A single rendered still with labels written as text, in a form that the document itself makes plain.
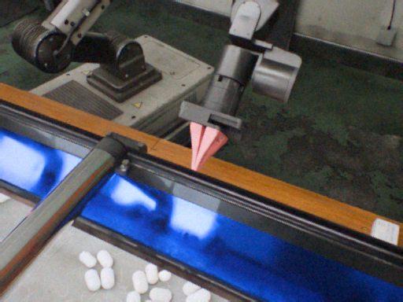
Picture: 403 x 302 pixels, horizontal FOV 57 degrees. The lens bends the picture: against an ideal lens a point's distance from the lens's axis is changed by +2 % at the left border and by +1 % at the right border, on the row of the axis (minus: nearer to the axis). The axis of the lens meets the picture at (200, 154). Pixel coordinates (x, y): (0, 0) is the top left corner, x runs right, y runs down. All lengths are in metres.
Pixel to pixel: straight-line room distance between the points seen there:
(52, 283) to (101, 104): 0.83
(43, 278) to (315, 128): 1.63
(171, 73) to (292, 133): 0.78
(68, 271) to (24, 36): 0.74
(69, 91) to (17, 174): 1.14
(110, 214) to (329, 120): 1.88
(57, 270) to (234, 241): 0.46
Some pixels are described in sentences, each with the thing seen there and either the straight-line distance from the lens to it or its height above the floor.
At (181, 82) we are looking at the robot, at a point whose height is 0.47.
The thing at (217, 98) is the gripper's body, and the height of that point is 0.96.
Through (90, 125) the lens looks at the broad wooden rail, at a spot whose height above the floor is 0.76.
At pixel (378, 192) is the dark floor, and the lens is 1.83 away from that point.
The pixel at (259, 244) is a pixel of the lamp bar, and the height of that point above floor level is 1.09.
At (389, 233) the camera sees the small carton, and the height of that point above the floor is 0.78.
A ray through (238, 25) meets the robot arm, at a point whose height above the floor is 1.04.
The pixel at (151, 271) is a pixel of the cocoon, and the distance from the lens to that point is 0.61.
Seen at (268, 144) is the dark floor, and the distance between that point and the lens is 1.88.
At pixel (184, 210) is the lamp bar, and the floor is 1.09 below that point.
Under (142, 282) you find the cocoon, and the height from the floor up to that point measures 0.76.
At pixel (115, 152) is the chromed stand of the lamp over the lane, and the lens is 0.26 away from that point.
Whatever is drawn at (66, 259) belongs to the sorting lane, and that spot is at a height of 0.74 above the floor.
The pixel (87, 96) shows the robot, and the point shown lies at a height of 0.48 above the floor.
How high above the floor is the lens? 1.30
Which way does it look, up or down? 46 degrees down
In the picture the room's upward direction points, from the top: straight up
